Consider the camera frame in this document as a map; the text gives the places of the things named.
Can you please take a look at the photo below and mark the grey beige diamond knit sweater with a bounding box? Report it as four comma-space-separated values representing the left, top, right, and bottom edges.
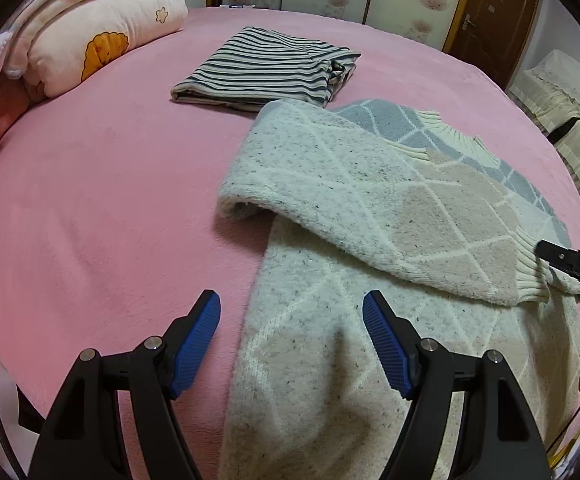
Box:
217, 100, 580, 479

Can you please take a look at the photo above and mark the pink fleece bed cover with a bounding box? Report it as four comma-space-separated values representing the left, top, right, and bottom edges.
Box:
0, 8, 580, 479

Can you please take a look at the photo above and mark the beige covered furniture with lace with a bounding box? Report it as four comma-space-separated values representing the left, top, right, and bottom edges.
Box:
508, 50, 580, 195

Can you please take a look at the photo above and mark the dark brown wooden door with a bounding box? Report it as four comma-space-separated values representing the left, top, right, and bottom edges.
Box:
444, 0, 539, 89

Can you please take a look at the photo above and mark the folded black white striped garment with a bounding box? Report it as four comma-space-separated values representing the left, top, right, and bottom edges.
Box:
171, 26, 361, 112

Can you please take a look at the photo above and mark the pink pillow with orange print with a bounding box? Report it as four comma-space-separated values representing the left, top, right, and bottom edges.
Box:
2, 0, 188, 98

